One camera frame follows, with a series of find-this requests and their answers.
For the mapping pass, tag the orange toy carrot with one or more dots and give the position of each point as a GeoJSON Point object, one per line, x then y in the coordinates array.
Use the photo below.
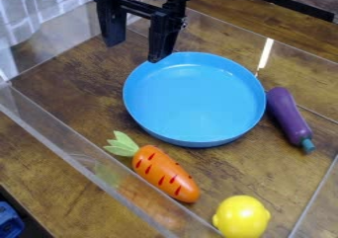
{"type": "Point", "coordinates": [155, 167]}

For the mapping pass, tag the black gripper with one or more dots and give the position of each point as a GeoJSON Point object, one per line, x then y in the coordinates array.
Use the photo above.
{"type": "Point", "coordinates": [164, 24]}

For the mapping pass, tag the purple toy eggplant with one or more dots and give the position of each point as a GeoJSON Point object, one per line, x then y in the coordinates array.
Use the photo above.
{"type": "Point", "coordinates": [280, 105]}

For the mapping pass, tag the clear acrylic enclosure wall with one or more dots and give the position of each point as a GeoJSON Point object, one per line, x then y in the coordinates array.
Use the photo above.
{"type": "Point", "coordinates": [60, 109]}

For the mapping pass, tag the blue round tray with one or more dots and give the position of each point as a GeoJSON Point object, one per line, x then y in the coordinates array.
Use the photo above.
{"type": "Point", "coordinates": [195, 99]}

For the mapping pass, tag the white checkered curtain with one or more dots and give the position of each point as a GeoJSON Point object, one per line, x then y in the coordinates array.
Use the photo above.
{"type": "Point", "coordinates": [21, 16]}

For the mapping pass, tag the yellow toy lemon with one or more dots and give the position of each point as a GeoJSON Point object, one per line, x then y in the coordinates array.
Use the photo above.
{"type": "Point", "coordinates": [240, 217]}

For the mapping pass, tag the blue object at corner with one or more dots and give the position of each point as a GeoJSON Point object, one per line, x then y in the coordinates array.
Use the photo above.
{"type": "Point", "coordinates": [10, 223]}

